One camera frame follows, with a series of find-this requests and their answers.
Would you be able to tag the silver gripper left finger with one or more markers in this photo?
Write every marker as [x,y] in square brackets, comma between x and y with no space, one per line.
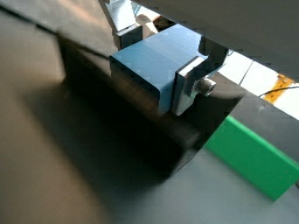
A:
[127,31]

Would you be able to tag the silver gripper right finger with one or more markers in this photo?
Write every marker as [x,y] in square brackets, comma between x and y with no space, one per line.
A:
[193,78]

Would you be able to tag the blue rectangular block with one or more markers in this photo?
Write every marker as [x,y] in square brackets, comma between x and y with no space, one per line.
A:
[151,60]

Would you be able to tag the black curved fixture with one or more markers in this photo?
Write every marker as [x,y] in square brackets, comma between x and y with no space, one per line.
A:
[166,140]

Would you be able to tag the green shape sorter board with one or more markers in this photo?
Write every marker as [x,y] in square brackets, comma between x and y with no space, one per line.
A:
[261,163]

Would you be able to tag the yellow metal frame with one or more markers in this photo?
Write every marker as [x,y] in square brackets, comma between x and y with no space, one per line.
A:
[282,84]

